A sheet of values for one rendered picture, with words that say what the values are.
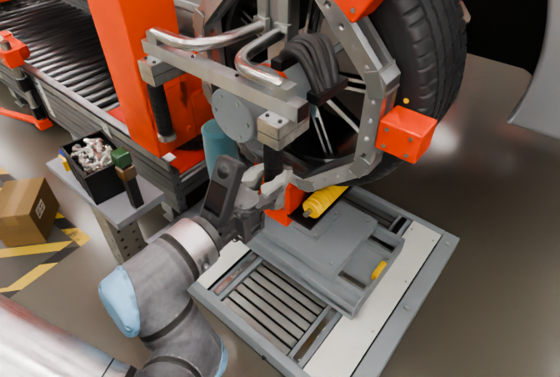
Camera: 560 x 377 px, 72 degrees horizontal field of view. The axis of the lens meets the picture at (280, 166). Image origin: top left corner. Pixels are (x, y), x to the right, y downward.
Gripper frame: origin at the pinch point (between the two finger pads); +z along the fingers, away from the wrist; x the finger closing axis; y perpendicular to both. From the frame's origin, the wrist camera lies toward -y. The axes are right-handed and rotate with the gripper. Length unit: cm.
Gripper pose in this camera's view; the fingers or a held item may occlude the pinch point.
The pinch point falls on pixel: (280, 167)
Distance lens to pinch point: 74.0
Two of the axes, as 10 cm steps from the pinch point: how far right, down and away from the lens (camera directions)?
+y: 0.0, 7.5, 6.6
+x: 7.7, 4.2, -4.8
